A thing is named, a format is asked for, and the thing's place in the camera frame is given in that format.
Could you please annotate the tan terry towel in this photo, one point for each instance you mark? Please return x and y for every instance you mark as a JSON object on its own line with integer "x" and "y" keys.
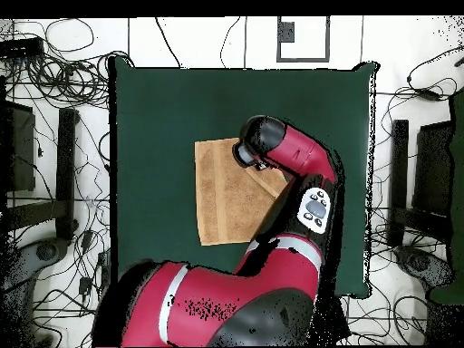
{"x": 224, "y": 203}

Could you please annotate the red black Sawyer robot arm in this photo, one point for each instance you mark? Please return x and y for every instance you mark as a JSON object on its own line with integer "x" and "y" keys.
{"x": 235, "y": 301}

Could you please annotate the black flat panel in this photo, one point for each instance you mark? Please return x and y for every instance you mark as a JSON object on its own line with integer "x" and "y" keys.
{"x": 433, "y": 166}
{"x": 21, "y": 152}

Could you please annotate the dark green table cloth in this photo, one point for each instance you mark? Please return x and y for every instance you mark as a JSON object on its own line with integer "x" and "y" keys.
{"x": 163, "y": 108}

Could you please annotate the black power strip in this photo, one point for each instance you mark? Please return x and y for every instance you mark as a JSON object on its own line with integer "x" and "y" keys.
{"x": 105, "y": 272}
{"x": 21, "y": 47}

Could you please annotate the small grey square plate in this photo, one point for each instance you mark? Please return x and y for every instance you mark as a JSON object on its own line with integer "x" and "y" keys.
{"x": 287, "y": 32}

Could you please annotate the black power adapter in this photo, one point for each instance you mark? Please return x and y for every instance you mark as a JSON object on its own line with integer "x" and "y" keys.
{"x": 429, "y": 92}
{"x": 85, "y": 285}

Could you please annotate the green cloth cover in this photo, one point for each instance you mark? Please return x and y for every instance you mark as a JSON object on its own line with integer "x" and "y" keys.
{"x": 458, "y": 181}

